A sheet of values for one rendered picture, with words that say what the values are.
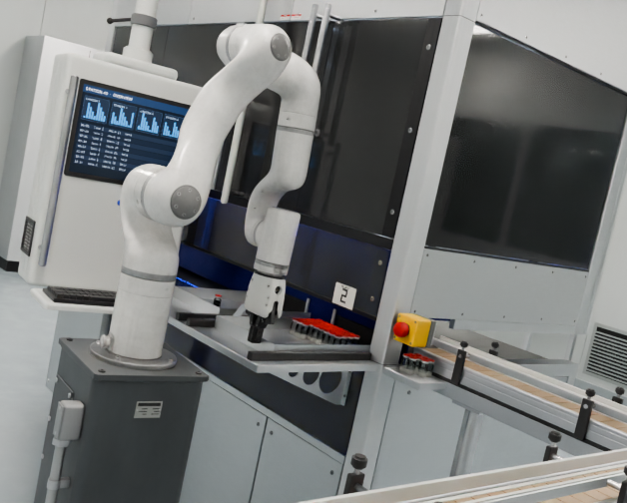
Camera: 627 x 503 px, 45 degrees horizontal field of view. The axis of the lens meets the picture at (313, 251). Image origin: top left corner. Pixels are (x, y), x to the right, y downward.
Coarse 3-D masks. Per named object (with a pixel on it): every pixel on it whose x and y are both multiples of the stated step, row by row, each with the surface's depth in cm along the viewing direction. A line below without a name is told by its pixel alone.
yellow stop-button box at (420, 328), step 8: (400, 320) 196; (408, 320) 194; (416, 320) 192; (424, 320) 193; (432, 320) 195; (408, 328) 193; (416, 328) 192; (424, 328) 193; (432, 328) 195; (408, 336) 193; (416, 336) 192; (424, 336) 194; (408, 344) 193; (416, 344) 193; (424, 344) 195
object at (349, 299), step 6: (336, 282) 216; (336, 288) 215; (348, 288) 212; (354, 288) 210; (336, 294) 215; (348, 294) 211; (354, 294) 210; (336, 300) 215; (348, 300) 211; (348, 306) 211
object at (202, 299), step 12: (180, 288) 229; (192, 288) 236; (204, 288) 239; (216, 288) 242; (180, 300) 229; (192, 300) 224; (204, 300) 219; (228, 300) 244; (240, 300) 249; (204, 312) 218; (216, 312) 214; (228, 312) 215; (288, 312) 229; (300, 312) 232
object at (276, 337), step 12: (216, 324) 202; (228, 324) 198; (240, 324) 208; (276, 324) 216; (288, 324) 219; (240, 336) 194; (264, 336) 204; (276, 336) 207; (288, 336) 210; (264, 348) 186; (276, 348) 184; (288, 348) 186; (300, 348) 189; (312, 348) 191; (324, 348) 194; (336, 348) 197; (348, 348) 200; (360, 348) 203
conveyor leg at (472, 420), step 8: (464, 416) 196; (472, 416) 195; (480, 416) 195; (464, 424) 196; (472, 424) 195; (480, 424) 196; (464, 432) 196; (472, 432) 195; (464, 440) 196; (472, 440) 195; (456, 448) 198; (464, 448) 196; (472, 448) 196; (456, 456) 197; (464, 456) 196; (472, 456) 196; (456, 464) 197; (464, 464) 196; (456, 472) 196; (464, 472) 196
